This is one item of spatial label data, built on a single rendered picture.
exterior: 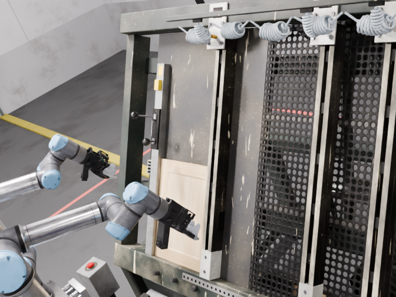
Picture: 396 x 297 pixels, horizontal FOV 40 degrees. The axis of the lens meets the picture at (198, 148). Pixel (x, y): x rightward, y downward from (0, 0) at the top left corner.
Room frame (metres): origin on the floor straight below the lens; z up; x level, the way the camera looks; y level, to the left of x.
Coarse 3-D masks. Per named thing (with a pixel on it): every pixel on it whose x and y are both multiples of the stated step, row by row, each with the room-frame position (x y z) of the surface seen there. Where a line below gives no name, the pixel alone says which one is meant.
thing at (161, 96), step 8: (160, 64) 2.57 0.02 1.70; (168, 64) 2.56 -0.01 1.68; (168, 72) 2.55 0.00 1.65; (168, 80) 2.54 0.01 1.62; (168, 88) 2.53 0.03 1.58; (160, 96) 2.50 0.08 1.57; (160, 104) 2.49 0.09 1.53; (160, 120) 2.46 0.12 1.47; (160, 128) 2.44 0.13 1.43; (160, 136) 2.43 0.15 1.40; (160, 144) 2.42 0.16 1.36; (152, 152) 2.44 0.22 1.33; (160, 152) 2.41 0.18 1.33; (152, 160) 2.42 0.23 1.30; (160, 160) 2.40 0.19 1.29; (152, 168) 2.41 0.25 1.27; (152, 176) 2.39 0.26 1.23; (152, 184) 2.37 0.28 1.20; (152, 224) 2.29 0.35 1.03; (152, 232) 2.27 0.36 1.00; (152, 240) 2.26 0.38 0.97; (152, 248) 2.25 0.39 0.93
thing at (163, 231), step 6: (162, 222) 1.59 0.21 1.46; (168, 222) 1.58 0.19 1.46; (162, 228) 1.58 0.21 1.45; (168, 228) 1.57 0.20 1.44; (162, 234) 1.57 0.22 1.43; (168, 234) 1.57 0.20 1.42; (156, 240) 1.59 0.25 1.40; (162, 240) 1.56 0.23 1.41; (168, 240) 1.57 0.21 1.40; (162, 246) 1.55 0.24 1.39
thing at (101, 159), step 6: (90, 150) 2.20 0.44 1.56; (90, 156) 2.20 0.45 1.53; (96, 156) 2.20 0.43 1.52; (102, 156) 2.23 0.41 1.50; (84, 162) 2.18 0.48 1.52; (90, 162) 2.21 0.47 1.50; (96, 162) 2.21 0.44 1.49; (102, 162) 2.19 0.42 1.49; (90, 168) 2.21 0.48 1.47; (96, 168) 2.20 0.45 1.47; (102, 168) 2.22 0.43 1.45
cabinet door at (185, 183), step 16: (160, 176) 2.37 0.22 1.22; (176, 176) 2.29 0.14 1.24; (192, 176) 2.20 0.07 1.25; (160, 192) 2.34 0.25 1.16; (176, 192) 2.26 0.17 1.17; (192, 192) 2.18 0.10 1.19; (192, 208) 2.15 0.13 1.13; (176, 240) 2.16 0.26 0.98; (192, 240) 2.08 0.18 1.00; (160, 256) 2.21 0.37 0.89; (176, 256) 2.13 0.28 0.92; (192, 256) 2.05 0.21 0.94
